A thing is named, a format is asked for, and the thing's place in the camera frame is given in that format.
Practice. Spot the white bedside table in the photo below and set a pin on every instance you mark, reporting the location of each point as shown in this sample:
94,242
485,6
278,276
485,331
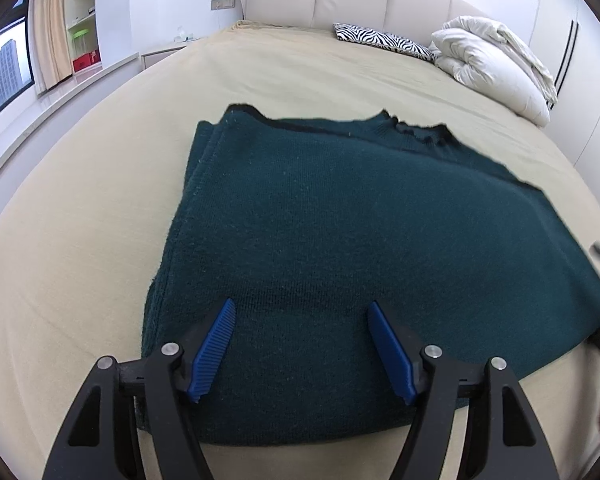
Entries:
155,55

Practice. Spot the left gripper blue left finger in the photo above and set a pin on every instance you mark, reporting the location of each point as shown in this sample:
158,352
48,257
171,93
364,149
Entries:
98,438

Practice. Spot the red storage box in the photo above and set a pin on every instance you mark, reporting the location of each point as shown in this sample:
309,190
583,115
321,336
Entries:
86,60

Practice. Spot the zebra print pillow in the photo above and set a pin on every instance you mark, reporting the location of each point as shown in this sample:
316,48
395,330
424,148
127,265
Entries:
369,37

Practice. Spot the beige curtain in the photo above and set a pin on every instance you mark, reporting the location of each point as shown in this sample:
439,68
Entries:
48,44

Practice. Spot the white wardrobe with black handles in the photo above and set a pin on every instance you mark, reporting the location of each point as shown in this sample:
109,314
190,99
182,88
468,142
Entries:
566,37

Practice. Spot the dark green knit sweater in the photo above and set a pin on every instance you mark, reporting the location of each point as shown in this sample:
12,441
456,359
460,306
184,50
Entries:
305,222

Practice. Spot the black framed window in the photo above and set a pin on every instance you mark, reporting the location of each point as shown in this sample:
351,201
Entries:
15,62

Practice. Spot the white folded duvet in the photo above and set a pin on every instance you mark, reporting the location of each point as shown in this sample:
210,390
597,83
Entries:
486,56

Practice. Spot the green item on shelf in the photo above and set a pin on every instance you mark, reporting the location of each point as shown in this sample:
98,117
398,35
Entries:
80,33

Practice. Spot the white wall shelf unit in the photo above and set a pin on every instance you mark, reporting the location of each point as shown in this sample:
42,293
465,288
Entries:
81,14

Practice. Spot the white window sill bench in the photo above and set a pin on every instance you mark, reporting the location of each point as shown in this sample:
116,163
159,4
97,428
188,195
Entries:
28,138

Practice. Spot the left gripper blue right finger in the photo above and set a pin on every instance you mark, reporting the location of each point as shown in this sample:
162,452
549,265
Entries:
503,437

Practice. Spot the grey wall switch panel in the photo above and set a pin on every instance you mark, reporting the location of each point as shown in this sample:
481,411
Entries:
217,5

